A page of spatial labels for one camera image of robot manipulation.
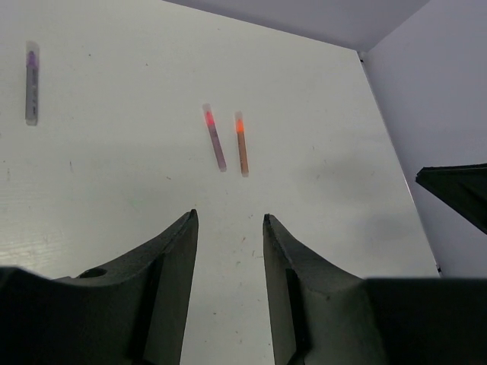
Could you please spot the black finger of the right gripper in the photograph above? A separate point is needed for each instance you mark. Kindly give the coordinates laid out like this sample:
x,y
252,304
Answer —
x,y
462,188

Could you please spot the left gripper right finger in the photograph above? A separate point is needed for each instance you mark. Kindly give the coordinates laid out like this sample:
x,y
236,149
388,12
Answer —
x,y
321,314

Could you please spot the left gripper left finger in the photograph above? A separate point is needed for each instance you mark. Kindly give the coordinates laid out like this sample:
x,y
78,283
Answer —
x,y
131,310

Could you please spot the red pen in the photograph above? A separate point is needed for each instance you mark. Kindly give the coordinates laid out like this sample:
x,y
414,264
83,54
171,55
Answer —
x,y
213,133

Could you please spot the pink pen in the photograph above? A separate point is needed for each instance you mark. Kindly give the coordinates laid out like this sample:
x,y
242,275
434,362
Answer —
x,y
241,144

